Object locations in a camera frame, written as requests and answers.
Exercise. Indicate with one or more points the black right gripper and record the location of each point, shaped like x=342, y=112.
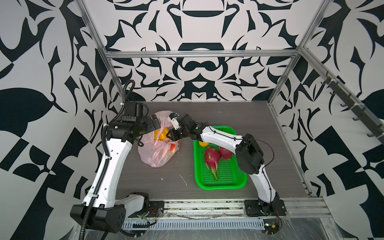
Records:
x=173, y=133

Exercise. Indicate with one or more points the red dragon fruit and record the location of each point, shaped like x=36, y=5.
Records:
x=212, y=159
x=225, y=154

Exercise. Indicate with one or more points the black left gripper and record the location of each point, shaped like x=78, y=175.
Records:
x=149, y=125

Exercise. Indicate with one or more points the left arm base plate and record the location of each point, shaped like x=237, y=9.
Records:
x=154, y=209

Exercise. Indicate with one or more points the pink plastic bag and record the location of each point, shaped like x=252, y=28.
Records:
x=157, y=153

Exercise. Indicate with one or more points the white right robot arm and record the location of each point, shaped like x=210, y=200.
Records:
x=250, y=158

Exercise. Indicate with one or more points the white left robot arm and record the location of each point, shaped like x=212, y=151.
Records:
x=100, y=210

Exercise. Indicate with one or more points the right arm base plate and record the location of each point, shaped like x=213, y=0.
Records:
x=258, y=208

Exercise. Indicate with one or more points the grey hook rail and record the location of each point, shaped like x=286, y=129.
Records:
x=350, y=102

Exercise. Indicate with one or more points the aluminium frame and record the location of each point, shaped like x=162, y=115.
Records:
x=269, y=51

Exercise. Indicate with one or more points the round yellow orange fruit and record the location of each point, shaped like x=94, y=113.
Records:
x=204, y=144

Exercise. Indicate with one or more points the green plastic perforated basket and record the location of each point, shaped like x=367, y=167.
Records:
x=230, y=176

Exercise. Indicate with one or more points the white slotted cable duct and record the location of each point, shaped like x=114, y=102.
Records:
x=200, y=224

